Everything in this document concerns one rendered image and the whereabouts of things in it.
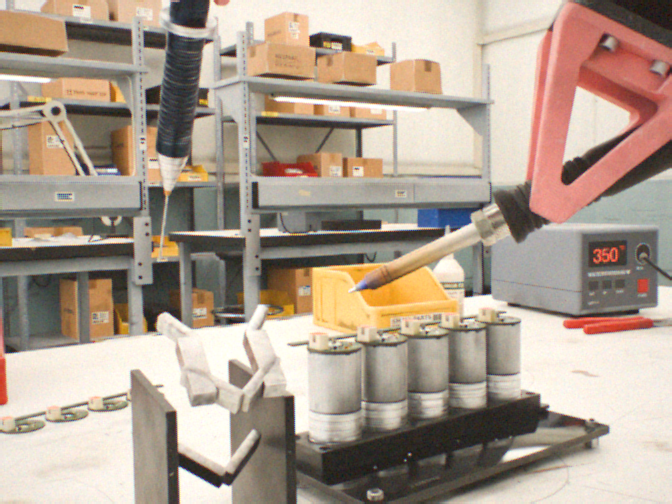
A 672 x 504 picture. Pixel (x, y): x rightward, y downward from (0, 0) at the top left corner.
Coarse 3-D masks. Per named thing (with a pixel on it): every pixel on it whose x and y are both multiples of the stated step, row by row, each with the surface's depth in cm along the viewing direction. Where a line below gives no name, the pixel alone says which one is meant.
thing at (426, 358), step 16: (416, 352) 36; (432, 352) 36; (416, 368) 36; (432, 368) 36; (416, 384) 36; (432, 384) 36; (416, 400) 36; (432, 400) 36; (448, 400) 37; (416, 416) 36; (432, 416) 36
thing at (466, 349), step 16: (448, 336) 38; (464, 336) 38; (480, 336) 38; (448, 352) 38; (464, 352) 38; (480, 352) 38; (448, 368) 38; (464, 368) 38; (480, 368) 38; (448, 384) 38; (464, 384) 38; (480, 384) 38; (464, 400) 38; (480, 400) 38
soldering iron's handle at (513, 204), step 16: (608, 144) 31; (576, 160) 31; (592, 160) 31; (656, 160) 30; (576, 176) 31; (624, 176) 30; (640, 176) 30; (496, 192) 31; (512, 192) 31; (528, 192) 31; (608, 192) 31; (512, 208) 31; (528, 208) 31; (512, 224) 31; (528, 224) 31; (544, 224) 31
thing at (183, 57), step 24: (192, 0) 21; (168, 24) 21; (192, 24) 21; (168, 48) 22; (192, 48) 21; (168, 72) 22; (192, 72) 22; (168, 96) 22; (192, 96) 22; (168, 120) 23; (192, 120) 23; (168, 144) 23
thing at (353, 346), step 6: (330, 342) 35; (342, 342) 34; (348, 342) 34; (354, 342) 35; (306, 348) 34; (312, 348) 33; (330, 348) 33; (336, 348) 33; (342, 348) 33; (348, 348) 33; (354, 348) 33; (360, 348) 33
